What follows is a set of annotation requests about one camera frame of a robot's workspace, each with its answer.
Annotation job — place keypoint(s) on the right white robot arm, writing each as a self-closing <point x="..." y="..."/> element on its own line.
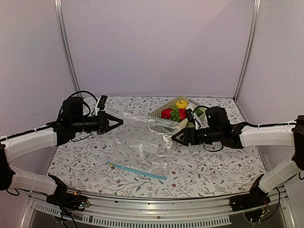
<point x="244" y="134"/>

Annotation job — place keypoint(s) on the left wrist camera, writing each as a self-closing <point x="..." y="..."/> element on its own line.
<point x="100" y="104"/>

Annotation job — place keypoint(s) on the white toy radish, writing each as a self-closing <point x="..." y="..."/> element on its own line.
<point x="200" y="113"/>

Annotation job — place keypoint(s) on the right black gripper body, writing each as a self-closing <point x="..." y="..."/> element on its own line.
<point x="194" y="139"/>

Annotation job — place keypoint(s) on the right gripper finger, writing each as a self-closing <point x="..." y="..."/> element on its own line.
<point x="180" y="135"/>
<point x="182" y="142"/>

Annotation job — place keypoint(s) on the yellow toy apple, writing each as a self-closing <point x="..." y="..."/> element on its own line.
<point x="181" y="104"/>

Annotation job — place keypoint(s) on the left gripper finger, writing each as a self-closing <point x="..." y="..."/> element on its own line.
<point x="111" y="127"/>
<point x="114" y="119"/>

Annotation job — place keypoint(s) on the red toy apple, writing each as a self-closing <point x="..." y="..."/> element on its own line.
<point x="182" y="114"/>

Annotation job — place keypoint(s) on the right aluminium frame post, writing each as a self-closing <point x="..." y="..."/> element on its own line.
<point x="249" y="48"/>

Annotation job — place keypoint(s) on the beige perforated plastic basket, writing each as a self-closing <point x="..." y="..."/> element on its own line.
<point x="171" y="104"/>

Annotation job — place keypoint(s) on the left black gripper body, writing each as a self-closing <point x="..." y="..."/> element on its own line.
<point x="101" y="127"/>

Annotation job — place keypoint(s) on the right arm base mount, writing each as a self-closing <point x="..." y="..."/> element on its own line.
<point x="255" y="198"/>

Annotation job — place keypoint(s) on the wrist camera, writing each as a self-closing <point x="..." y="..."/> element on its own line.
<point x="193" y="120"/>
<point x="100" y="104"/>

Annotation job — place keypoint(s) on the floral table mat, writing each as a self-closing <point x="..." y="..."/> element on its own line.
<point x="194" y="171"/>

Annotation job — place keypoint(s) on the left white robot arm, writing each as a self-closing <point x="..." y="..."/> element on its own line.
<point x="71" y="120"/>

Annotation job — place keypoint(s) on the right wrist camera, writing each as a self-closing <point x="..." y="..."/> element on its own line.
<point x="193" y="120"/>

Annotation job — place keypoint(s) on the clear zip top bag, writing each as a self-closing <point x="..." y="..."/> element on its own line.
<point x="143" y="145"/>

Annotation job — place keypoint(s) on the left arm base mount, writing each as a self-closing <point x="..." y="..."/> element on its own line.
<point x="68" y="201"/>

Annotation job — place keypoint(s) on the left aluminium frame post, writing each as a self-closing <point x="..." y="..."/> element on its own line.
<point x="65" y="44"/>

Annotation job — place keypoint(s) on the aluminium frame post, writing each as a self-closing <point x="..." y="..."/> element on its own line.
<point x="249" y="48"/>
<point x="65" y="44"/>

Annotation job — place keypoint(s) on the red toy pepper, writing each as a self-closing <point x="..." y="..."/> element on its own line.
<point x="166" y="113"/>

